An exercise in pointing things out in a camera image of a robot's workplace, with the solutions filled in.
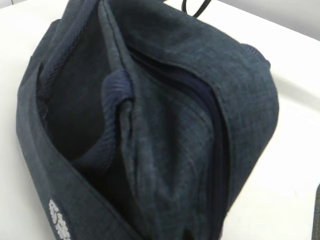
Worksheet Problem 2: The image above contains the navy blue lunch bag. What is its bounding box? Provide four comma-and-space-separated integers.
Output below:
16, 0, 279, 240

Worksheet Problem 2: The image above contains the black cable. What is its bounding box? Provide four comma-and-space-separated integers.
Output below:
181, 0, 212, 18

